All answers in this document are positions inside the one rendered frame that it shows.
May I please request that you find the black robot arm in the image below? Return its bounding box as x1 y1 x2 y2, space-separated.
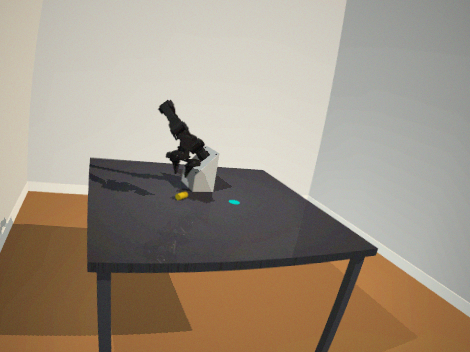
158 100 210 162

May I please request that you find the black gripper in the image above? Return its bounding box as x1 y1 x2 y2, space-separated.
166 144 201 178

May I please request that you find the yellow cylinder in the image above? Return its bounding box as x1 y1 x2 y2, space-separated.
175 192 188 200

